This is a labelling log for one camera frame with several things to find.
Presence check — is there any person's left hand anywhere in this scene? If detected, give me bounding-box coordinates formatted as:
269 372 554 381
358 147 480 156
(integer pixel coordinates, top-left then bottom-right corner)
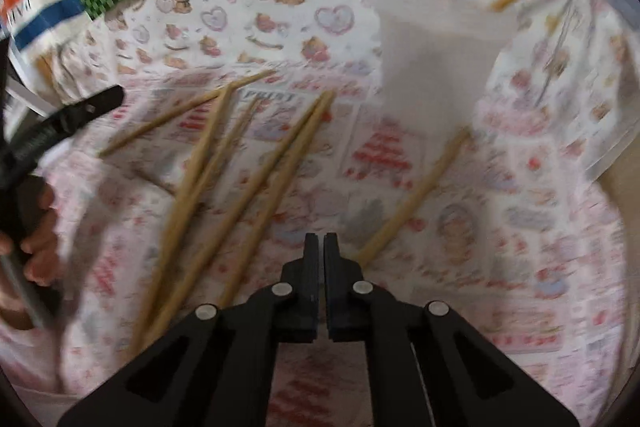
20 188 64 286

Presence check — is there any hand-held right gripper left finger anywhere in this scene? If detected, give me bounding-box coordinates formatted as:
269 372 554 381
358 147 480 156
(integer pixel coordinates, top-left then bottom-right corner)
57 233 321 427

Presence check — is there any bear printed tablecloth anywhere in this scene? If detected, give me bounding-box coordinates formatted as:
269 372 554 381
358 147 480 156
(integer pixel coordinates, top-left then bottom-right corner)
0 0 632 427

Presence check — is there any translucent plastic cup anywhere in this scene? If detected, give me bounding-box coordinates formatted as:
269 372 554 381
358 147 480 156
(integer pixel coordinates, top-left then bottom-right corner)
369 0 521 134

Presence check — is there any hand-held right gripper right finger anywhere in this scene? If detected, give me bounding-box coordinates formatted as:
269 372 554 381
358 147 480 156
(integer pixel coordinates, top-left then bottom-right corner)
324 233 581 427

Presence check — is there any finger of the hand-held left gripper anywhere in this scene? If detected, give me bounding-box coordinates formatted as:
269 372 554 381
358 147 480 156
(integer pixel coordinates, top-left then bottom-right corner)
41 85 126 135

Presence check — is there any bunch of wooden chopsticks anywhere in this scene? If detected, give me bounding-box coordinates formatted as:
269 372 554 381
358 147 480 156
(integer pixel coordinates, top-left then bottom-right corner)
97 69 471 353

